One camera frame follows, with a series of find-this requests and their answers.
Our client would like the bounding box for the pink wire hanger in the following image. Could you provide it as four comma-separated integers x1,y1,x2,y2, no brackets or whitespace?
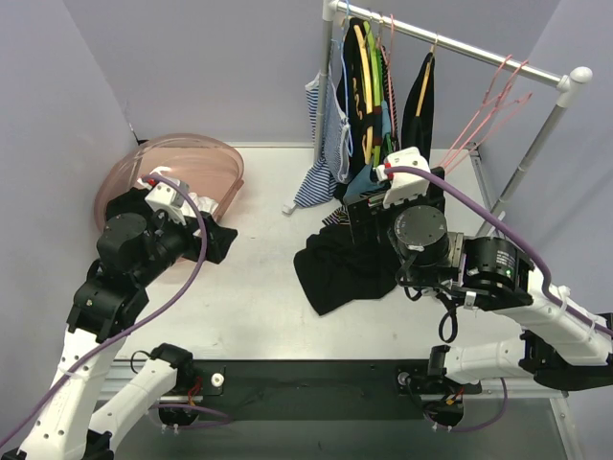
443,54,534,172
440,59,531,169

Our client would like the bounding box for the white tank top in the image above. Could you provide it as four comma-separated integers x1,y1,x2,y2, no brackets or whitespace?
140,166,218,221

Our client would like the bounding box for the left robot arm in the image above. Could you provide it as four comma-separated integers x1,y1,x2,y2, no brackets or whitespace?
3,211,238,459

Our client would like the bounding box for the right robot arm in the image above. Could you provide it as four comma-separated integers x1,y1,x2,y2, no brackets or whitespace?
345,166,612,391

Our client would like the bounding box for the blue striped tank top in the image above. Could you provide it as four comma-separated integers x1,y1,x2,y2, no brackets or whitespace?
293,66,352,208

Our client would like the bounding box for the yellow hanger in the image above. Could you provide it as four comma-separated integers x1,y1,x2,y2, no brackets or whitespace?
353,25,374,165

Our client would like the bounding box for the black hanging tank top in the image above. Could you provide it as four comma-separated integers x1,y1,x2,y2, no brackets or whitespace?
400,52,436,161

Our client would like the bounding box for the green hanger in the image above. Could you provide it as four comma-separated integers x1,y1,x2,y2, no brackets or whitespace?
363,21,383,167

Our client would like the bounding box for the wooden hanger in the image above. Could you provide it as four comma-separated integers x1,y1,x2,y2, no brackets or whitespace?
416,34,439,117

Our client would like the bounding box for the black striped garment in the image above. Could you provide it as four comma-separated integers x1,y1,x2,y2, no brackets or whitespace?
322,206,351,226

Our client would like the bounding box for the light blue garment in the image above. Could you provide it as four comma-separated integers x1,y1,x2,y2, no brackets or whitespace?
343,101,392,202

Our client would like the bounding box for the black garment on table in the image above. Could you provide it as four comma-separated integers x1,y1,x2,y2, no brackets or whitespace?
293,224,400,316

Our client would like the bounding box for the pink transparent basket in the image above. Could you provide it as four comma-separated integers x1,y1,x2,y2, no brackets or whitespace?
94,133,244,230

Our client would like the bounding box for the black garment in basket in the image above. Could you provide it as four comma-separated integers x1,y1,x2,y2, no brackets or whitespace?
102,187,152,232

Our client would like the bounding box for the black shirt yellow print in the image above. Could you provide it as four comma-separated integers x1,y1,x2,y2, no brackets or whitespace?
336,17,366,181

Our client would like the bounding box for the metal clothes rack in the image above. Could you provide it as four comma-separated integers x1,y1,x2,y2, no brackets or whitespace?
313,1,593,217

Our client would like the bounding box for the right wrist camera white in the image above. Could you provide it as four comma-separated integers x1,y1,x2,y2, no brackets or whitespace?
375,147,430,209

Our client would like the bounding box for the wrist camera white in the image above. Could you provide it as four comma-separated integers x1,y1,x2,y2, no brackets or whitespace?
145,177,189,225
375,147,430,209

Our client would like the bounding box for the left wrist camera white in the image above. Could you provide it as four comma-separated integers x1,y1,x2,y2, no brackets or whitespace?
145,177,189,225

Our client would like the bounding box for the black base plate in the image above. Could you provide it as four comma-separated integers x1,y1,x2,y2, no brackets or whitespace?
157,359,481,427

